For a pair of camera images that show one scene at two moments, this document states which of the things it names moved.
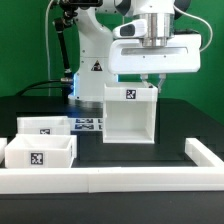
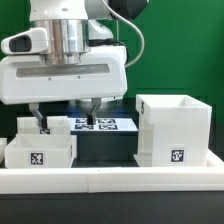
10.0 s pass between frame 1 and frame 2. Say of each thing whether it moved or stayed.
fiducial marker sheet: stayed
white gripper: moved
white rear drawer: stayed
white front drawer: stayed
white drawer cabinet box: moved
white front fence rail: stayed
